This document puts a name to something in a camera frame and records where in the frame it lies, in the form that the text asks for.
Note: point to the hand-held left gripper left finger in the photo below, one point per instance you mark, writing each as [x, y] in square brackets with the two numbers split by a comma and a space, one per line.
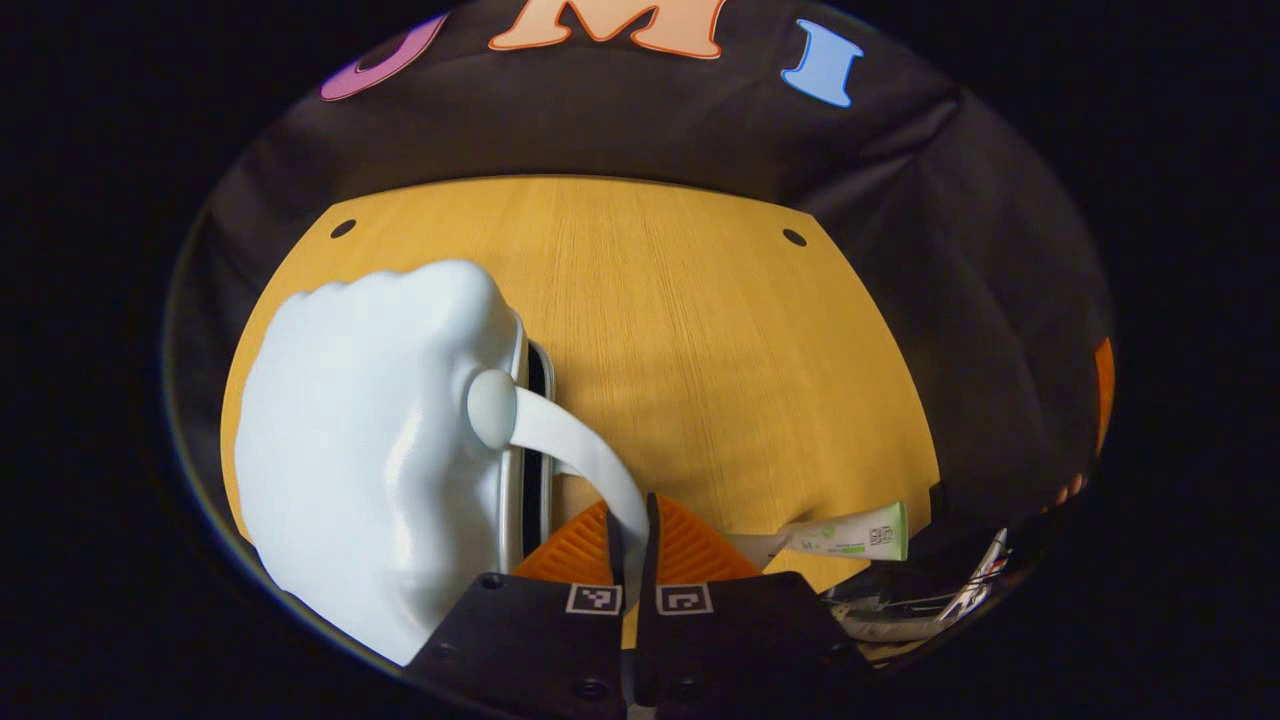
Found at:
[530, 640]

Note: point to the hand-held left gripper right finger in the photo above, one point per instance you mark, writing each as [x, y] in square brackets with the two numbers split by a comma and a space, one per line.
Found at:
[740, 640]

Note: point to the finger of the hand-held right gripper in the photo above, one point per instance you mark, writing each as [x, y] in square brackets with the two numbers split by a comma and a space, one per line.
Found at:
[1104, 395]
[1065, 490]

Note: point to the white printed sachet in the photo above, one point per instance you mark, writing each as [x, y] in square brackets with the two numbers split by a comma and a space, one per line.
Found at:
[980, 575]

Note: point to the white tube with green cap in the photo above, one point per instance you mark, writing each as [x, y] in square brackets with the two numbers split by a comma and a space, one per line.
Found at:
[840, 538]

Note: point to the silver grey tube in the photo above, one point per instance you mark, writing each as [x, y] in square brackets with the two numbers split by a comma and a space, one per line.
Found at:
[890, 625]

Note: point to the black backdrop cloth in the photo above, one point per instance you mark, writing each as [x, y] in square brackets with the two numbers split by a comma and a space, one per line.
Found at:
[650, 120]

